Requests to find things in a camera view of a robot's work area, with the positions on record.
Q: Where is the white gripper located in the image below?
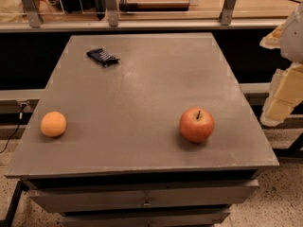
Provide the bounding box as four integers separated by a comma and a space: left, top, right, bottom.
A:
259, 3, 303, 127

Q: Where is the red apple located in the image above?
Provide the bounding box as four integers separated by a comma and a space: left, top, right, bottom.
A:
179, 108, 215, 144

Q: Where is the dark blue snack bag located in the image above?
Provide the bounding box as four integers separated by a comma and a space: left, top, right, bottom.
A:
86, 48, 119, 68

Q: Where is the grey drawer cabinet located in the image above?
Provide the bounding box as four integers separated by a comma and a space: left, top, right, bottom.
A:
7, 33, 277, 227

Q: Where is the orange fruit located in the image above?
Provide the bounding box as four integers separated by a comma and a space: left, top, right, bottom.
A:
40, 112, 67, 137

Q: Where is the metal railing with glass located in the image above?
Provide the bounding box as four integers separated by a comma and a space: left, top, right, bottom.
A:
0, 0, 303, 32

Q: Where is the black cable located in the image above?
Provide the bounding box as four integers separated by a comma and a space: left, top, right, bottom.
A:
0, 101, 27, 154

